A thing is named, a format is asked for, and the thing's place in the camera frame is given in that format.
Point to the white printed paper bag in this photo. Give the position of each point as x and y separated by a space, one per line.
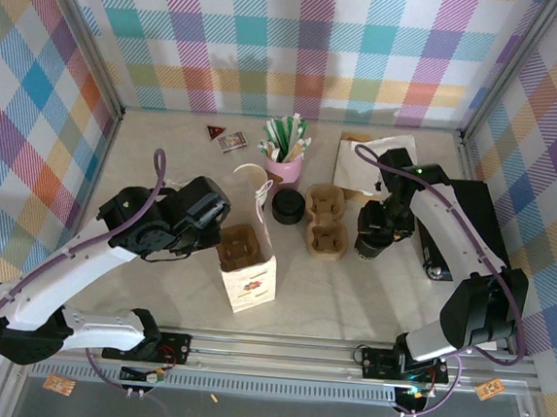
249 289

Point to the black hard case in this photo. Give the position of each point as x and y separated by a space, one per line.
483 212

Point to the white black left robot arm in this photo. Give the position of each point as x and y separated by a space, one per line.
57 287

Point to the pink mug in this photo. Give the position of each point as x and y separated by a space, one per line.
281 172

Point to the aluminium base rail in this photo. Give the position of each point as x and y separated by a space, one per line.
270 359

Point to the black paper coffee cup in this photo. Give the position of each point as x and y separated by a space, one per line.
369 253

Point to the wooden stirrer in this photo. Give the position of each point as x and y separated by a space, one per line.
299 148

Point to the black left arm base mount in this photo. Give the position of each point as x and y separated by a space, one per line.
173 348

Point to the small printed card packet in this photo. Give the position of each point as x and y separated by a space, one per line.
231 142

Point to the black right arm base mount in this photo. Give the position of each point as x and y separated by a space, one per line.
377 363

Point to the stack of black lids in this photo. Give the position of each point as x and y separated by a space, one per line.
287 207

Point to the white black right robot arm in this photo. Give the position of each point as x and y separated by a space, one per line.
457 234

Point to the white wrapped straw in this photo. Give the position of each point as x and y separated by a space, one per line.
295 127

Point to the flat brown cardboard tray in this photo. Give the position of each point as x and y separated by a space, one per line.
357 196

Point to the white sugar stick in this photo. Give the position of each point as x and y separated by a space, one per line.
267 146

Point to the aluminium frame post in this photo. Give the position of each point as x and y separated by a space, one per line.
509 68
86 31

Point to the red triangle sticker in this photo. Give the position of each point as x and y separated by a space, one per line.
214 132

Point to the green wrapped straw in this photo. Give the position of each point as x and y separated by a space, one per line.
281 131
304 128
271 132

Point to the orange printed tag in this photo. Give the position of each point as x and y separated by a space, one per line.
59 385
488 389

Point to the small controller circuit board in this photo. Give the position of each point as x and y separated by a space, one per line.
144 376
413 396

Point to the brown cardboard cup carrier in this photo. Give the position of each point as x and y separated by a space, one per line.
324 237
238 249

